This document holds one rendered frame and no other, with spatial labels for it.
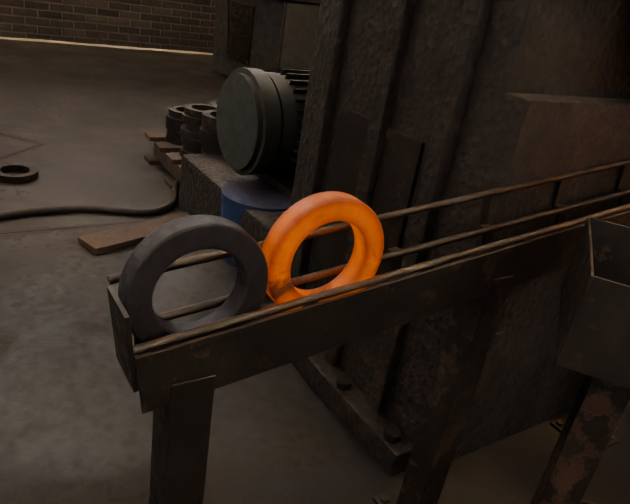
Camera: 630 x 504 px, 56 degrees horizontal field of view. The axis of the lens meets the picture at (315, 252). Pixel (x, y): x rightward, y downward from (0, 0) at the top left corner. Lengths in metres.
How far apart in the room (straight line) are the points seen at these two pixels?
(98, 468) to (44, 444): 0.14
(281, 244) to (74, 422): 0.89
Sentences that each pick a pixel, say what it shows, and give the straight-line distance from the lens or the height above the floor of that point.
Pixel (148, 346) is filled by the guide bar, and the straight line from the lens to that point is 0.72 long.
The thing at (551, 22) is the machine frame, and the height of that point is 0.99.
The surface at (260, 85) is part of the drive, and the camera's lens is 2.07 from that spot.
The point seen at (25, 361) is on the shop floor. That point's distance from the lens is 1.71.
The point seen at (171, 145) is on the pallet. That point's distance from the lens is 3.04.
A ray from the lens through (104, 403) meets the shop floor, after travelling 1.55.
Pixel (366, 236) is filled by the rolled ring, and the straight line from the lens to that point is 0.82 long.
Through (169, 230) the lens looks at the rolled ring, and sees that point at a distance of 0.69.
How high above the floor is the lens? 1.00
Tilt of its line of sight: 25 degrees down
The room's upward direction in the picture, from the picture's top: 10 degrees clockwise
